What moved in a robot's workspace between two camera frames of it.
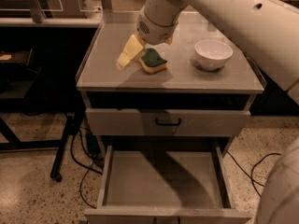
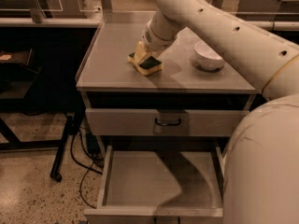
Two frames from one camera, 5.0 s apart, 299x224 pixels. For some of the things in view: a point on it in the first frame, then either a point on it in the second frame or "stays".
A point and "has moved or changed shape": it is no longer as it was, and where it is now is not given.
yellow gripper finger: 132,49 to 142,53
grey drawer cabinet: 166,119 stays
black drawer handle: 168,124 stays
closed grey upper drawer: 167,122 stays
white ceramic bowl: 212,54 stays
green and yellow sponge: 152,62 has moved or changed shape
